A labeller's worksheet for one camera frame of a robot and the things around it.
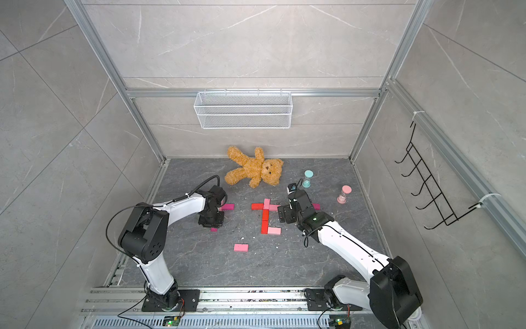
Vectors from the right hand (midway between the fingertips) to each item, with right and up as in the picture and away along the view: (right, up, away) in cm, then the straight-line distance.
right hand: (293, 206), depth 85 cm
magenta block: (-36, -12, +7) cm, 38 cm away
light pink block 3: (-8, -12, +6) cm, 16 cm away
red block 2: (-12, -6, +12) cm, 18 cm away
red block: (-16, -3, +16) cm, 23 cm away
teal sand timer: (+10, +14, +16) cm, 23 cm away
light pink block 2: (-8, -3, +13) cm, 16 cm away
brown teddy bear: (-18, +16, +21) cm, 32 cm away
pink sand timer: (+26, +6, +10) cm, 29 cm away
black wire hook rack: (+44, +2, -23) cm, 50 cm away
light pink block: (-11, -1, +15) cm, 19 cm away
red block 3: (-12, -10, +8) cm, 18 cm away
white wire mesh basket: (-23, +46, +16) cm, 54 cm away
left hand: (-34, -9, +9) cm, 36 cm away
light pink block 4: (-22, -18, +1) cm, 29 cm away
